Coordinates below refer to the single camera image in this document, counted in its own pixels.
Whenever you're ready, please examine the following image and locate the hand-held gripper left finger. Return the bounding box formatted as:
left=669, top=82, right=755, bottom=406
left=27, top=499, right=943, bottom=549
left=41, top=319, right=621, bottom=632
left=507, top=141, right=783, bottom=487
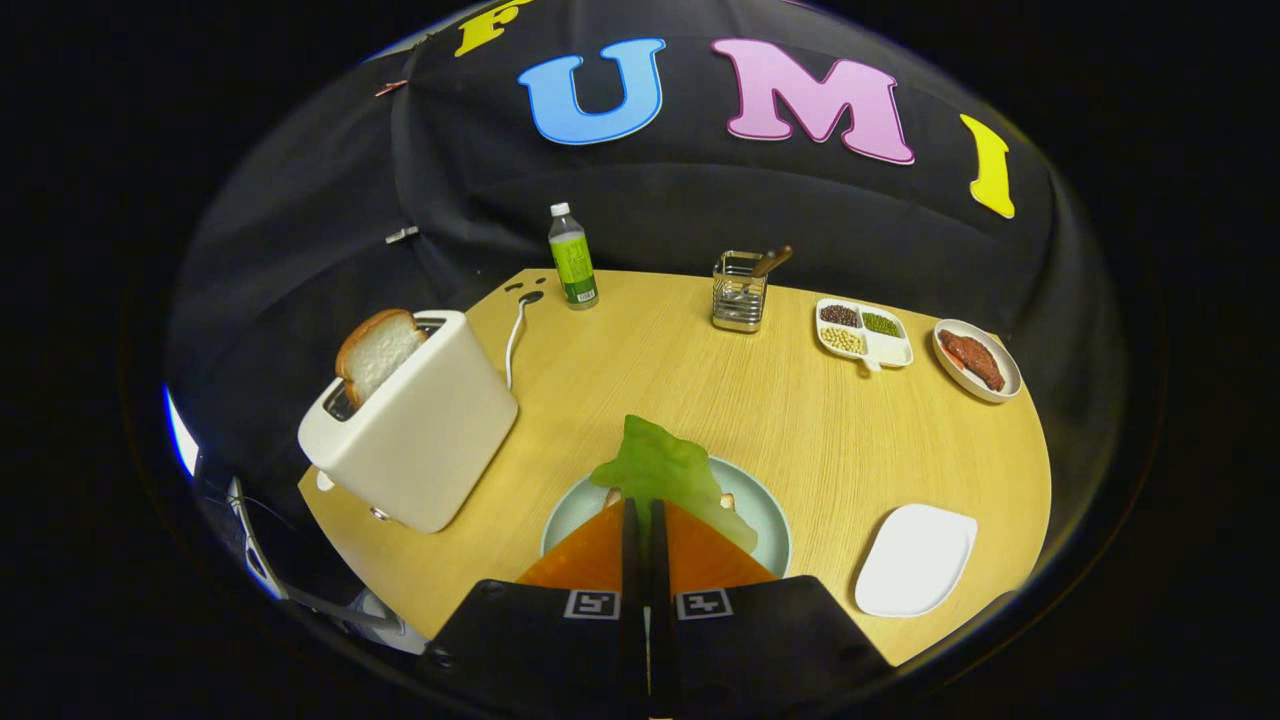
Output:
left=418, top=498, right=649, bottom=720

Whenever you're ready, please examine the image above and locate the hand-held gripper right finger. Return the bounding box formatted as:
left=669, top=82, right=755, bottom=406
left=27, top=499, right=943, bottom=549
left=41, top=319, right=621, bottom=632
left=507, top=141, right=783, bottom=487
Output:
left=648, top=498, right=896, bottom=720

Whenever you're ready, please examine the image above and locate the green lettuce leaf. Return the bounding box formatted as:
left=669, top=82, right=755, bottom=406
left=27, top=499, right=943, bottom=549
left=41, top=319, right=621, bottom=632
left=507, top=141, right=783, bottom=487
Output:
left=589, top=414, right=759, bottom=556

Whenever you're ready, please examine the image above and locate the toast bread slice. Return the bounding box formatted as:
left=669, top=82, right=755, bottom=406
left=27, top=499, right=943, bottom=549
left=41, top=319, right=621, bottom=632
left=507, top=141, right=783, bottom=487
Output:
left=334, top=308, right=431, bottom=409

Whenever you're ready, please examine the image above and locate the square bread slice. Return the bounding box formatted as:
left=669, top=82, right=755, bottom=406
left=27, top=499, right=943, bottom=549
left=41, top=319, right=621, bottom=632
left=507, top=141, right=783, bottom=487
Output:
left=603, top=487, right=741, bottom=513

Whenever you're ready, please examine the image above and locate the pale green round plate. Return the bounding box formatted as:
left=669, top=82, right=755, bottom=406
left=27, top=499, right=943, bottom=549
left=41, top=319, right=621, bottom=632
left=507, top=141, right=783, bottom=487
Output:
left=540, top=456, right=793, bottom=581

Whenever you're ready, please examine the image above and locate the white toaster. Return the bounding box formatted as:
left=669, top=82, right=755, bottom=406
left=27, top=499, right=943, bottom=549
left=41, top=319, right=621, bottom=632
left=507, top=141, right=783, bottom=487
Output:
left=297, top=309, right=520, bottom=535

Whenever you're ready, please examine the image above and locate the white rounded square plate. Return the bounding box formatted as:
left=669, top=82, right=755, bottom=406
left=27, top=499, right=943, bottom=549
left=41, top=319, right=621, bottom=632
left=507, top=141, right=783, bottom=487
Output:
left=854, top=503, right=979, bottom=619

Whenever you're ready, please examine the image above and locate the metal utensil holder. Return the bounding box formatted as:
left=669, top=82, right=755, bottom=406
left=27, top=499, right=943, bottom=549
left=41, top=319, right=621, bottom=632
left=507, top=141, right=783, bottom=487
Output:
left=711, top=250, right=769, bottom=334

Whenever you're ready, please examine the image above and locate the green drink bottle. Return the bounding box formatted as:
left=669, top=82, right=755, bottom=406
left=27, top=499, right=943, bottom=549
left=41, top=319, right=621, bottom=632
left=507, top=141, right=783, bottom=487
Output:
left=548, top=202, right=600, bottom=311

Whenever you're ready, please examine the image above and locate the white divided dish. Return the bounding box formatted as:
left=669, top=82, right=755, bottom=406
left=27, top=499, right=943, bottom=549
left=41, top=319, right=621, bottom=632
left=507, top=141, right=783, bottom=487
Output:
left=815, top=297, right=915, bottom=373

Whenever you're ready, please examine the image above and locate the black backdrop cloth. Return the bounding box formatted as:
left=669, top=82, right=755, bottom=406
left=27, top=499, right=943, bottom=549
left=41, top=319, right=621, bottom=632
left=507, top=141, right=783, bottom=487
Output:
left=165, top=0, right=1126, bottom=521

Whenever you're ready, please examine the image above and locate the red meat piece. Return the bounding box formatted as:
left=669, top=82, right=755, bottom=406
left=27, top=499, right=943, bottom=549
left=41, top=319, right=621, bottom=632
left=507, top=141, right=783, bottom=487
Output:
left=940, top=330, right=1007, bottom=392

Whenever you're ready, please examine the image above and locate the small round white plate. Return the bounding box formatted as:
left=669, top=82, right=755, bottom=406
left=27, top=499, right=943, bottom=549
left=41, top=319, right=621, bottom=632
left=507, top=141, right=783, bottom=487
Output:
left=932, top=318, right=1024, bottom=404

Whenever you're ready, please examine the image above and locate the white toaster cable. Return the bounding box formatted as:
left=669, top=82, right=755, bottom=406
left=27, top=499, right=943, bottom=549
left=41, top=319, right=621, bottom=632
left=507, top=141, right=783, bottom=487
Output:
left=504, top=290, right=546, bottom=391

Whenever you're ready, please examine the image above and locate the wooden handled utensil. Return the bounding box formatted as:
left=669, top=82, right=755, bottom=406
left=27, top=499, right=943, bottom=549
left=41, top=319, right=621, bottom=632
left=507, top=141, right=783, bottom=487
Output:
left=735, top=245, right=794, bottom=301

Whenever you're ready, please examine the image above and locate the grey metal frame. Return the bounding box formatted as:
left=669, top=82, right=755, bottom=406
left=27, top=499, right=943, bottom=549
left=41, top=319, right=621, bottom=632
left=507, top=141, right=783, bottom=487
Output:
left=228, top=475, right=431, bottom=656

